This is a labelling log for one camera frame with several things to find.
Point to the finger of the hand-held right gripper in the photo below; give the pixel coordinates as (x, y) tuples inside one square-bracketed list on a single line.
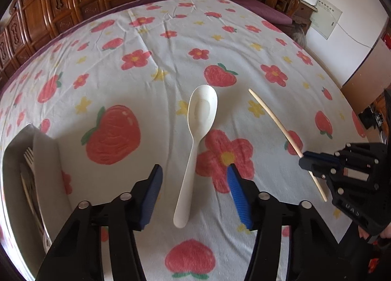
[(314, 167), (317, 155)]

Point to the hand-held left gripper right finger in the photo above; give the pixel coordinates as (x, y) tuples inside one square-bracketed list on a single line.
[(239, 198)]

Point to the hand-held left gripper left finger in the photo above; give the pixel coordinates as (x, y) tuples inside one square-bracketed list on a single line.
[(151, 198)]

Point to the pale wooden chopstick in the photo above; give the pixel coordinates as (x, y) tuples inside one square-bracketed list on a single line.
[(27, 192), (275, 116)]

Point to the white plastic spoon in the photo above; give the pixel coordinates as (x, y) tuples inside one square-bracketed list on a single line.
[(201, 110)]

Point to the dark grey rectangular tray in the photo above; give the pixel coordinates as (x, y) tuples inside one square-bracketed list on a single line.
[(45, 158)]

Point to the metal fork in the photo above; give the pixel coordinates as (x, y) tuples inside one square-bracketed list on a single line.
[(29, 158)]

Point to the person's right hand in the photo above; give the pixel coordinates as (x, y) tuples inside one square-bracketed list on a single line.
[(387, 235)]

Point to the brown wooden board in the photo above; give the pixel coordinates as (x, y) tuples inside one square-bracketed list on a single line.
[(366, 76)]

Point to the grey fluffy object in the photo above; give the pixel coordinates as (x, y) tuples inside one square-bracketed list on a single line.
[(301, 36)]

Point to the white floral strawberry tablecloth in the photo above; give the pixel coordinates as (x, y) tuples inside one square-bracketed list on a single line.
[(152, 55)]

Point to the wooden side table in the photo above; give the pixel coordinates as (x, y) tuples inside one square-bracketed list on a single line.
[(304, 12)]

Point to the white wall panel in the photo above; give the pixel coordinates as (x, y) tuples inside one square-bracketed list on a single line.
[(326, 18)]

